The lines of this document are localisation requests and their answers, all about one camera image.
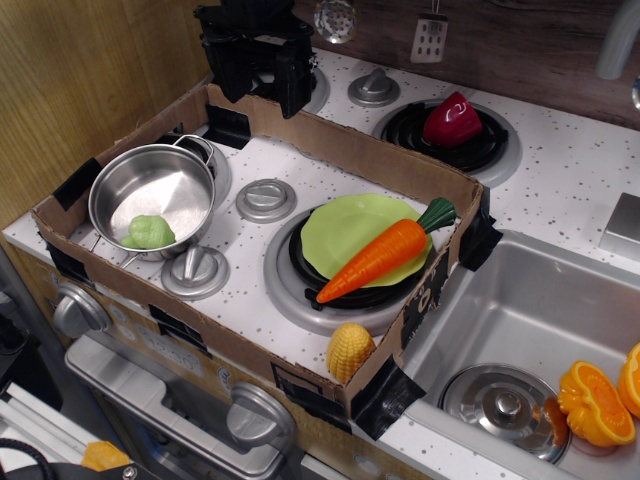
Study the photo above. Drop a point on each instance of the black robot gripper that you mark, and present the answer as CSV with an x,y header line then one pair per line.
x,y
242,39

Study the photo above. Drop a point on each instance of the orange plastic toy carrot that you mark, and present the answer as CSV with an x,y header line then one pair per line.
x,y
399,244

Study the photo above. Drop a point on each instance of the light green plastic plate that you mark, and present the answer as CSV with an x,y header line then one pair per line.
x,y
337,231

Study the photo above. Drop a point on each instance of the hanging silver slotted spoon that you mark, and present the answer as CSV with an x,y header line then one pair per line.
x,y
335,20

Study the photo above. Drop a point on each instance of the silver stove knob rear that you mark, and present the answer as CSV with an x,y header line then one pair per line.
x,y
374,90

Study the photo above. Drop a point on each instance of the silver stove knob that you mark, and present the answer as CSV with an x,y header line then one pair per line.
x,y
374,90
266,201
196,274

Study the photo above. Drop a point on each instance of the silver stove knob centre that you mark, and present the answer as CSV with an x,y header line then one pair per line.
x,y
266,201

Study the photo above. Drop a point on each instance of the small stainless steel pot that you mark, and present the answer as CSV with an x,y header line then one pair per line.
x,y
174,182

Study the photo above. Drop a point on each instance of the black rear right burner coil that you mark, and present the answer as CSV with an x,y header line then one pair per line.
x,y
404,128

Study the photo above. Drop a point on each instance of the black burner coil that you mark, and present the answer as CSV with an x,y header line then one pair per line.
x,y
387,289
404,128

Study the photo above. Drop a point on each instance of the hanging silver spatula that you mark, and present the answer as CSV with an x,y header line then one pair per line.
x,y
430,36

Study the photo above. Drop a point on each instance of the dark red toy pepper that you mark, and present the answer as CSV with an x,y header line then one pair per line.
x,y
452,123

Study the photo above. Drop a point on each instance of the green plastic toy vegetable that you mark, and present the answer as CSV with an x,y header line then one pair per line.
x,y
148,232

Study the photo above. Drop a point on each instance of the silver stove knob front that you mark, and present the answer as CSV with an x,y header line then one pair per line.
x,y
196,274

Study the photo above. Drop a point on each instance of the black front right burner coil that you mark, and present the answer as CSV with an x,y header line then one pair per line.
x,y
387,289

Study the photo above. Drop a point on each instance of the yellow plastic toy corn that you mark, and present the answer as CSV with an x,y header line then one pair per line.
x,y
349,346

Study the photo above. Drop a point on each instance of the silver oven knob left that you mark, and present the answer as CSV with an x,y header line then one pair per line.
x,y
78,312

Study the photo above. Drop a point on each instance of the silver oven knob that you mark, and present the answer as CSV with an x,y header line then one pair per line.
x,y
256,418
78,312

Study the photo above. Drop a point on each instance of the silver oven knob right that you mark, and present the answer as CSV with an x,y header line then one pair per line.
x,y
256,418

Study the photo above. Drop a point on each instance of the stainless steel sink basin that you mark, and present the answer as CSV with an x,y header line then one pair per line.
x,y
540,309

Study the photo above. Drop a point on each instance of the silver faucet base block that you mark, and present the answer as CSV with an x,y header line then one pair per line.
x,y
621,234

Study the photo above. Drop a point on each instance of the stainless steel pot lid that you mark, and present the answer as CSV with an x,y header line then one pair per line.
x,y
511,404

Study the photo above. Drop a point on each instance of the yellow object bottom left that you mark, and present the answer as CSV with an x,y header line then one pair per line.
x,y
102,455

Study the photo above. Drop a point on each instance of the orange toy fruit half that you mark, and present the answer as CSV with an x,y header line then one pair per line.
x,y
593,407

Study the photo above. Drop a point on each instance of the orange toy fruit piece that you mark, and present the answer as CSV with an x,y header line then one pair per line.
x,y
629,382

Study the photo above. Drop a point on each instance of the silver oven door handle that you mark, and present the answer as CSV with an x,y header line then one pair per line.
x,y
183,426

